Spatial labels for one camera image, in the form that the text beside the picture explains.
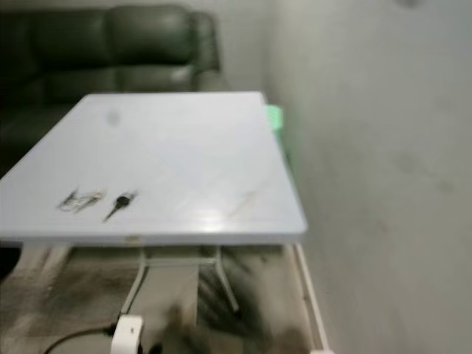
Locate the silver key bunch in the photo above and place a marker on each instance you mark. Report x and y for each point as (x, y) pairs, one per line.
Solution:
(81, 200)

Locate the black rounded object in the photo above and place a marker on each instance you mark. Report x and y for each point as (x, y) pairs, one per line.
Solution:
(7, 264)

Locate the black-headed key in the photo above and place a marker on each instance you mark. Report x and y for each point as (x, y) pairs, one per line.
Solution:
(122, 200)

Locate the dark green leather sofa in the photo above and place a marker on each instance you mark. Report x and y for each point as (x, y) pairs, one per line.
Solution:
(147, 44)

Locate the white baseboard strip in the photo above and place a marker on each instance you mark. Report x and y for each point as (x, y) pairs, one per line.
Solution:
(311, 302)

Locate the grey metal table leg frame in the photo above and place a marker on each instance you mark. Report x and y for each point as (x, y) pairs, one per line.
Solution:
(177, 262)

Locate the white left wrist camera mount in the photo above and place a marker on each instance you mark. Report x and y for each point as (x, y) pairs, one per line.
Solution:
(127, 335)

